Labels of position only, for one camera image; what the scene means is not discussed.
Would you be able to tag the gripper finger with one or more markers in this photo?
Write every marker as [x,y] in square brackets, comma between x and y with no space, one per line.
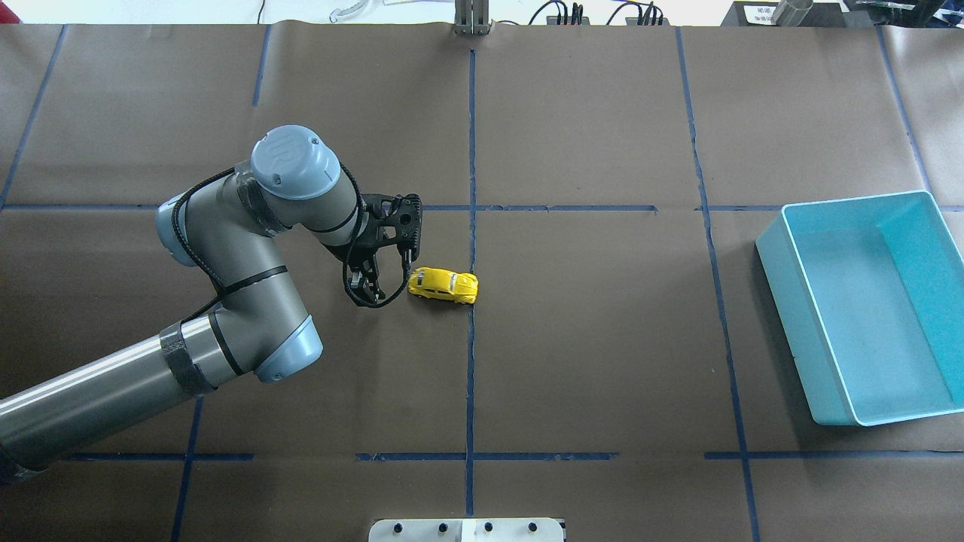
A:
[355,285]
[374,292]

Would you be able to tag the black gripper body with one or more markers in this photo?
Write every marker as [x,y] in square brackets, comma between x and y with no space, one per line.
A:
[357,261]

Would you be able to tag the yellow beetle toy car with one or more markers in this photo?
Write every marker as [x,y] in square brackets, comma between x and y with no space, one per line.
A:
[442,284]

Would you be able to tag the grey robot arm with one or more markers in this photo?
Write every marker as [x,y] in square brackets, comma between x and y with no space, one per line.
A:
[117,312]

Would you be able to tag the light blue plastic bin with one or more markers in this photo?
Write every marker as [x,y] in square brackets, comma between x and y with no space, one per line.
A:
[869,292]

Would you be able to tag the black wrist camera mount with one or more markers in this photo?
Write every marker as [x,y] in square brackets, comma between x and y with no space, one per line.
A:
[393,220]

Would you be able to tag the aluminium frame post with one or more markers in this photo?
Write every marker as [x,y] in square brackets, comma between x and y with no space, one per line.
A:
[472,17]

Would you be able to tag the white pillar mount base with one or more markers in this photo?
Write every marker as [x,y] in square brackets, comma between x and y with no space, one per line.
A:
[469,529]

